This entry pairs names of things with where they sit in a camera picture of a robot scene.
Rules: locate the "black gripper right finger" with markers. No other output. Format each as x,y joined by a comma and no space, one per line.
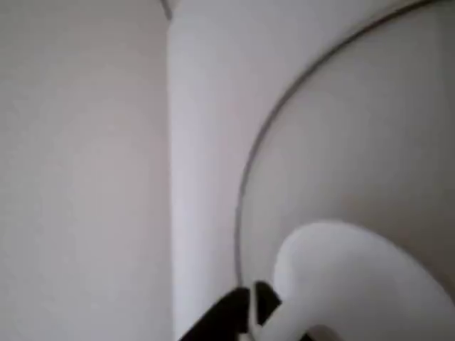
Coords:
264,302

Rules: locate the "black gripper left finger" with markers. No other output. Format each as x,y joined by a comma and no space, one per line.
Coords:
224,316

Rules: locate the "glass lid with white knob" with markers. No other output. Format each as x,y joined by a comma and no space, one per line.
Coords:
355,270

